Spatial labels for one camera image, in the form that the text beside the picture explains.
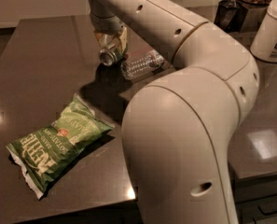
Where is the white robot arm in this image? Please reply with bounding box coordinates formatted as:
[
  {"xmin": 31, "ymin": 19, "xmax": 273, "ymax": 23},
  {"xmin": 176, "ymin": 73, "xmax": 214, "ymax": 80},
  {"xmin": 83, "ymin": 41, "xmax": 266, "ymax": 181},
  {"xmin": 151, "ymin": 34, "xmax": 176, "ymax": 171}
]
[{"xmin": 89, "ymin": 0, "xmax": 259, "ymax": 224}]

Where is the black mesh cup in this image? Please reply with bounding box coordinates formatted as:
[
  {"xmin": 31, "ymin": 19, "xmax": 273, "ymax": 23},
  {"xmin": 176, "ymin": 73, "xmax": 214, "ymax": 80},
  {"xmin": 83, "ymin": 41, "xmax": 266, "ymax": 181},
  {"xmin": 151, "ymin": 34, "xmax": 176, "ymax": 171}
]
[{"xmin": 214, "ymin": 1, "xmax": 238, "ymax": 33}]

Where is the dark box under jar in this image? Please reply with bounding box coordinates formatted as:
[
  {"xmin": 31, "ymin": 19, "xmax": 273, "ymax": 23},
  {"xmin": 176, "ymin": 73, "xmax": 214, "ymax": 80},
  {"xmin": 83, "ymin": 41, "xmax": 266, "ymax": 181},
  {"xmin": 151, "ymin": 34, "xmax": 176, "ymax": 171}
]
[{"xmin": 221, "ymin": 0, "xmax": 268, "ymax": 33}]

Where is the green soda can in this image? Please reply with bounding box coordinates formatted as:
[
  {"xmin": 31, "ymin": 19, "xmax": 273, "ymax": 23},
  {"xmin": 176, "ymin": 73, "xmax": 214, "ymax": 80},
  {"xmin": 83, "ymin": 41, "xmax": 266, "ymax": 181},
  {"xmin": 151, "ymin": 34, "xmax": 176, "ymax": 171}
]
[{"xmin": 99, "ymin": 38, "xmax": 127, "ymax": 66}]

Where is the clear plastic water bottle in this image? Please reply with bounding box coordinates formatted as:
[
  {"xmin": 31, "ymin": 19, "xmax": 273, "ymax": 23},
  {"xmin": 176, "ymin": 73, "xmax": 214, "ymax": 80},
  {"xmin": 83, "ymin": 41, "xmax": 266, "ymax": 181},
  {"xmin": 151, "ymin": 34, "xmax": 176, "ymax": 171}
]
[{"xmin": 120, "ymin": 49, "xmax": 165, "ymax": 80}]

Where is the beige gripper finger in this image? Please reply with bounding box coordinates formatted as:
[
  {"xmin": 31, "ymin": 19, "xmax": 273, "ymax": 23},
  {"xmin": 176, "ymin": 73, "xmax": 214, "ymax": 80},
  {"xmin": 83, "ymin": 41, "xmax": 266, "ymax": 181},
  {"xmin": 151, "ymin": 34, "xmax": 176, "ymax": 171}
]
[
  {"xmin": 117, "ymin": 27, "xmax": 128, "ymax": 54},
  {"xmin": 94, "ymin": 31, "xmax": 108, "ymax": 49}
]

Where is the green chip bag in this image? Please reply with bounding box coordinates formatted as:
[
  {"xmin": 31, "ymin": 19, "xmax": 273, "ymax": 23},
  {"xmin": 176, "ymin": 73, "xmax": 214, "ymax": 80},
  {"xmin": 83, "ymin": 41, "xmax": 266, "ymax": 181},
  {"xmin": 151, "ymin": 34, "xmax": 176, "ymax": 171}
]
[{"xmin": 7, "ymin": 94, "xmax": 114, "ymax": 199}]

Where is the white plastic canister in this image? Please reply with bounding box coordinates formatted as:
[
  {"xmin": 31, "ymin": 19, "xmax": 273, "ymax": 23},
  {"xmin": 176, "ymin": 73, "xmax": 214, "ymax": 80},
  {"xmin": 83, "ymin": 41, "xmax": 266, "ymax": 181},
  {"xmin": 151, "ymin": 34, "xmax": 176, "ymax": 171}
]
[{"xmin": 250, "ymin": 0, "xmax": 277, "ymax": 63}]

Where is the black drawer handle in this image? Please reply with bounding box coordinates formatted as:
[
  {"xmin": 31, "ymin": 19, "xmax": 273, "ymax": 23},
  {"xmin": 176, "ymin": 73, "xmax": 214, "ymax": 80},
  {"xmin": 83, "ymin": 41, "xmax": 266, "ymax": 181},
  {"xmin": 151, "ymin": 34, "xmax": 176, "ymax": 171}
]
[{"xmin": 257, "ymin": 202, "xmax": 277, "ymax": 216}]

